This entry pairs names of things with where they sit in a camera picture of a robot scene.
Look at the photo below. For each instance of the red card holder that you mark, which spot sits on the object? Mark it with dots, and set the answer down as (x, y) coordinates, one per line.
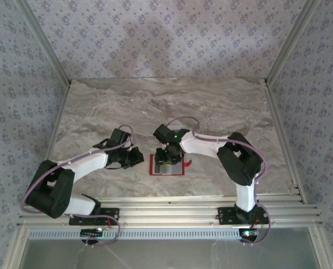
(175, 169)

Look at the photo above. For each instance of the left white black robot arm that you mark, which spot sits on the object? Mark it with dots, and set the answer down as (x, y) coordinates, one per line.
(90, 165)

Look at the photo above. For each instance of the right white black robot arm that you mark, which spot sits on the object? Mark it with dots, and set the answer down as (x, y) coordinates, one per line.
(203, 144)

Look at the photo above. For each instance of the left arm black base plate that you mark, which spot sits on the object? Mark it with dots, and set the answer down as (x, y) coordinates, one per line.
(110, 213)

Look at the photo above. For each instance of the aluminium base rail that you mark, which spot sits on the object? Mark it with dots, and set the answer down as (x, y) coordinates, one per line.
(169, 213)

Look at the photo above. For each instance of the aluminium side rail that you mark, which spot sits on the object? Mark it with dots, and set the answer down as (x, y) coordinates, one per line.
(59, 117)
(284, 140)

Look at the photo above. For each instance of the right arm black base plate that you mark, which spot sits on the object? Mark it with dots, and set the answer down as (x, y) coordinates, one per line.
(225, 214)

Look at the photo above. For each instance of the aluminium frame leg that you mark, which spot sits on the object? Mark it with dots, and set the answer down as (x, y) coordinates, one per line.
(319, 246)
(17, 246)

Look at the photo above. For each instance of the aluminium corner post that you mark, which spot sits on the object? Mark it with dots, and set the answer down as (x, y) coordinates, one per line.
(289, 42)
(46, 42)

